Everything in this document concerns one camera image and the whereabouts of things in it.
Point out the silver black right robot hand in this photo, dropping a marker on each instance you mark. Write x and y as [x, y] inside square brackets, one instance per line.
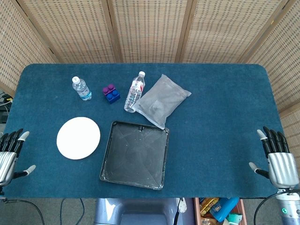
[282, 167]

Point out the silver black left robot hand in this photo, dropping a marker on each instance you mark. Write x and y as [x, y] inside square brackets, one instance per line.
[8, 161]

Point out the white round plate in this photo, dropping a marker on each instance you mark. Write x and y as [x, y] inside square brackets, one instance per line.
[78, 137]

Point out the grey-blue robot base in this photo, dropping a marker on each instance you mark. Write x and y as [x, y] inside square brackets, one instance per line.
[140, 212]

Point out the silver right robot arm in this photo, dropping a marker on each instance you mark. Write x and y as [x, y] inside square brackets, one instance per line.
[289, 208]

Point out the black square tray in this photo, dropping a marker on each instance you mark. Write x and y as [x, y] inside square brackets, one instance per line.
[134, 157]

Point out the woven folding screen panel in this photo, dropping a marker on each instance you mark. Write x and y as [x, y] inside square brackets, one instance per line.
[150, 30]
[281, 58]
[293, 131]
[229, 30]
[16, 47]
[70, 30]

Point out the black floor equipment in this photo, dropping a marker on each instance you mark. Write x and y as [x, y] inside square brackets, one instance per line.
[3, 116]

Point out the teal packet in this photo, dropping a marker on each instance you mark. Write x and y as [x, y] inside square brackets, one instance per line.
[234, 218]

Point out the blue plastic container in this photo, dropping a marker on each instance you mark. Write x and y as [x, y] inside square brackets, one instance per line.
[225, 208]

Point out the blue table cloth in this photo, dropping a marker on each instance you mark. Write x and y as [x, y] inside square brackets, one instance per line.
[211, 140]

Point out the yellow snack packet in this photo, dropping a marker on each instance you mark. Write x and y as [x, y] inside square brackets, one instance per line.
[207, 205]

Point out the orange storage crate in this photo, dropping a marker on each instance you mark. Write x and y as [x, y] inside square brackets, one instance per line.
[197, 211]

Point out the small blue-label water bottle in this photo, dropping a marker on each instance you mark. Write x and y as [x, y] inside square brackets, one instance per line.
[82, 90]

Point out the blue toy building block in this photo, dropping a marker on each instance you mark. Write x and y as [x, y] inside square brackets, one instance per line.
[113, 98]

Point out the purple toy building block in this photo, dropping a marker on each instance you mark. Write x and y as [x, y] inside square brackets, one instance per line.
[108, 89]

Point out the grey plastic bag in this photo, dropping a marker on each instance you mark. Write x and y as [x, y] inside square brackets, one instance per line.
[161, 100]

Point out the tall red-label water bottle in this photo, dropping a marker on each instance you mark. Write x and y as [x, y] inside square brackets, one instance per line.
[134, 93]

